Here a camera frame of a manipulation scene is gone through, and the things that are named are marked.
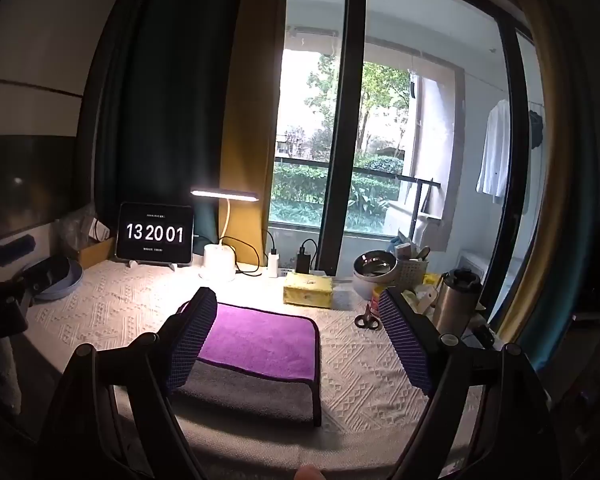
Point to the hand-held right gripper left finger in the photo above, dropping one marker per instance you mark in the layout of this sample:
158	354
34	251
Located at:
190	345

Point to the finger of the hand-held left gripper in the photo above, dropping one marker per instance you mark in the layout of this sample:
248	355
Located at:
47	271
12	249

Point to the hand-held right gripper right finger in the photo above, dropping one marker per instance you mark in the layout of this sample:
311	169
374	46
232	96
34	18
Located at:
405	345

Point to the purple and grey towel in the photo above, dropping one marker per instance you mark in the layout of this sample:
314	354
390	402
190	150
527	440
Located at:
260	342

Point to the person's right hand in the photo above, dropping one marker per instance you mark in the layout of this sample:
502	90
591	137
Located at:
307	473

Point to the blue grey bowl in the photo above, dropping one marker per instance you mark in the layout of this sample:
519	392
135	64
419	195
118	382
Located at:
67	282

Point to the clear plastic bag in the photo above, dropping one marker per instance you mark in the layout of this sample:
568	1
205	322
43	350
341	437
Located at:
72	230

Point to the cardboard box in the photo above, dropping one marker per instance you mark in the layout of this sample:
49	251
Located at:
94	255

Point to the stainless steel thermos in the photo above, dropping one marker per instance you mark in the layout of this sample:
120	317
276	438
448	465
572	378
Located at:
455	305

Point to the white round container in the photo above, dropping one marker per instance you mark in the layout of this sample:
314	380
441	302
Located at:
365	287

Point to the white plastic basket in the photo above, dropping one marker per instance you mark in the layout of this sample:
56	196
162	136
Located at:
411	272

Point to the white textured tablecloth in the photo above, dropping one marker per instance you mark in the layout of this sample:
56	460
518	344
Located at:
125	305

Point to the grey tablet stand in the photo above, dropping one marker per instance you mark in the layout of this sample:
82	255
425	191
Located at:
132	262

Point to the stainless steel bowl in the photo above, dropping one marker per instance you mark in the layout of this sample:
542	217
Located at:
375	264

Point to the white desk lamp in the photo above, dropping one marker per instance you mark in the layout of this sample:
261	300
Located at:
220	262

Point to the yellow tissue box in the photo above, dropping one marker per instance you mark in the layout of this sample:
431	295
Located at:
307	290

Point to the black tablet clock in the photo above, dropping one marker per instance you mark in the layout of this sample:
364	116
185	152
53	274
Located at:
155	232

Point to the white plug charger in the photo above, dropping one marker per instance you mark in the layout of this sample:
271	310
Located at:
272	261

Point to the black power adapter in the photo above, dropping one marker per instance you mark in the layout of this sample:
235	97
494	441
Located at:
305	261

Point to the black balcony railing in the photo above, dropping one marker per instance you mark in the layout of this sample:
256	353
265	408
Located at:
380	174

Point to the white hanging shirt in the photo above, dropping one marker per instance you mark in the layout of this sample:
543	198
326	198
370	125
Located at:
495	155

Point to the dark green curtain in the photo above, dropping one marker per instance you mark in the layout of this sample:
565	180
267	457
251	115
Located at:
155	85

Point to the yellow curtain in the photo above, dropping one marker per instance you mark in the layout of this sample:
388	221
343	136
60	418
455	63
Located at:
250	110

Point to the dark hanging garment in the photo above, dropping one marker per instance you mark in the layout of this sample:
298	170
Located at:
536	130

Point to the dark wall screen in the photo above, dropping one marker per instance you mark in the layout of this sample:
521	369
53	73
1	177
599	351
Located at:
25	185

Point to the black sliding door frame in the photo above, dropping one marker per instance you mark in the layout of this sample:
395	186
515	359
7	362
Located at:
347	110

